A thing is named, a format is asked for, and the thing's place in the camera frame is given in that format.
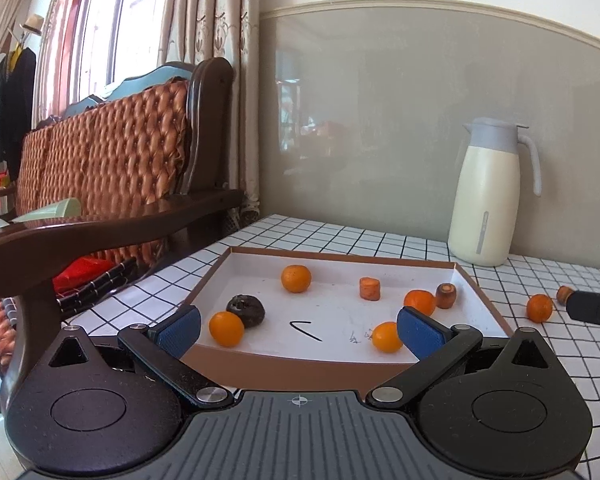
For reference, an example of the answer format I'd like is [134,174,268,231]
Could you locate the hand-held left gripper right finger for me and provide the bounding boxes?
[372,306,556,407]

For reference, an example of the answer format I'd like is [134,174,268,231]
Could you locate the black striped cloth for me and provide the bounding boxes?
[55,257,139,317]

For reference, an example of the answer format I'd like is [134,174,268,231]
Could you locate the black hanging jackets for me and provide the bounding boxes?
[0,47,37,181]

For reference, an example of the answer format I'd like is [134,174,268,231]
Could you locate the red plastic bag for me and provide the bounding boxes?
[54,256,116,294]

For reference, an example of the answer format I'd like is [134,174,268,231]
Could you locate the green cup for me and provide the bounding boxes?
[15,197,83,224]

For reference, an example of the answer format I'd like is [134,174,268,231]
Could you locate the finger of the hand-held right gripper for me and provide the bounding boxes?
[566,290,600,336]

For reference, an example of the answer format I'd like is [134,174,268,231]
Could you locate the dark wooden sofa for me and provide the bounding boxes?
[0,57,246,406]

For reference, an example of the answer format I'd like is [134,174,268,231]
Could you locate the cream thermos jug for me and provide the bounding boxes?
[447,117,543,268]

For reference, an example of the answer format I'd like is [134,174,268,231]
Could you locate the window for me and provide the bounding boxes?
[45,0,173,106]

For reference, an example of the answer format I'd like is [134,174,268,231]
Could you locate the checkered tablecloth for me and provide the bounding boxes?
[60,214,600,480]

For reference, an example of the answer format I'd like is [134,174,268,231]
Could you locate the dark wrinkled fruit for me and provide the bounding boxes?
[226,295,267,330]

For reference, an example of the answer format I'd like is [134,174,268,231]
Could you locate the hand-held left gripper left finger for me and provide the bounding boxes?
[47,305,233,409]

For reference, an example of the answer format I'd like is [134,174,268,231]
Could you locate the orange woven cushion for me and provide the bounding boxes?
[15,80,191,271]

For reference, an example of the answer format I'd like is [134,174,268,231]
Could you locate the small orange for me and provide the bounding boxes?
[371,322,404,354]

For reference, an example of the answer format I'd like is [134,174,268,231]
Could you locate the beige embroidered curtain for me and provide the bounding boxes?
[164,0,281,223]

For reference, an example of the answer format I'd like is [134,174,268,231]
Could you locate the white tray with brown rim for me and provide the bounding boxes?
[179,246,515,397]

